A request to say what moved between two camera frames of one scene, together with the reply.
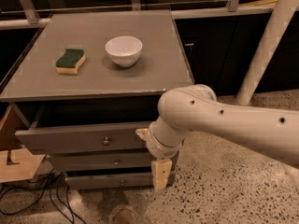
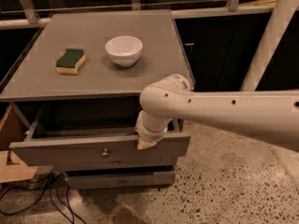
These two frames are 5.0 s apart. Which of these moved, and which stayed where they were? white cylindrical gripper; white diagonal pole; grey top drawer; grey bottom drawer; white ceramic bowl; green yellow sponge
Moved: grey top drawer; white cylindrical gripper
Stayed: white ceramic bowl; white diagonal pole; grey bottom drawer; green yellow sponge
